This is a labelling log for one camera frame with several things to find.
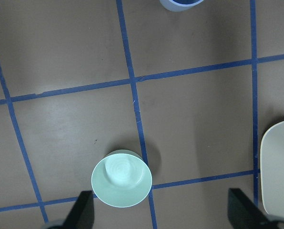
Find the light blue plastic cup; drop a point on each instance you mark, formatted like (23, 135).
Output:
(179, 5)

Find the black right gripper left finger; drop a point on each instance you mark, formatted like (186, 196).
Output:
(81, 215)

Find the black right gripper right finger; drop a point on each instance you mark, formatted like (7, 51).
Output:
(244, 214)

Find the mint green bowl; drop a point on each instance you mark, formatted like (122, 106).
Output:
(121, 179)

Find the white plate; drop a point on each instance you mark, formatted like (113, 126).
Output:
(272, 170)

